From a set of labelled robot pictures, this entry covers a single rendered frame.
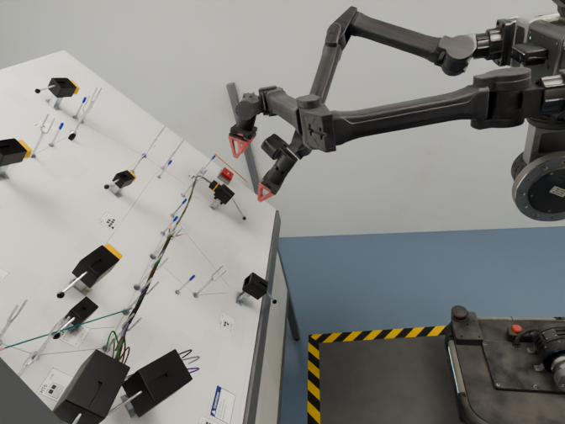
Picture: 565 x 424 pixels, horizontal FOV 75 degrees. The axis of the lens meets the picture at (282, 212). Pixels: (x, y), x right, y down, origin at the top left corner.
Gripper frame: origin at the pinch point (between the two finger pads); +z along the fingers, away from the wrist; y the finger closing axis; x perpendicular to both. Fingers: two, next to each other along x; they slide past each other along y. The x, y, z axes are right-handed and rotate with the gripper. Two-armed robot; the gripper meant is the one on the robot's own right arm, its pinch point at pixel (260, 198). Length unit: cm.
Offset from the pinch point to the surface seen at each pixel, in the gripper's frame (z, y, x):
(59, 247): 11, 54, -32
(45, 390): 14, 79, -13
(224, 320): 17.4, 39.3, 10.9
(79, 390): 0, 83, -7
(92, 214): 11, 40, -34
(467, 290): 15, -79, 132
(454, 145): -40, -128, 82
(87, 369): 0, 80, -8
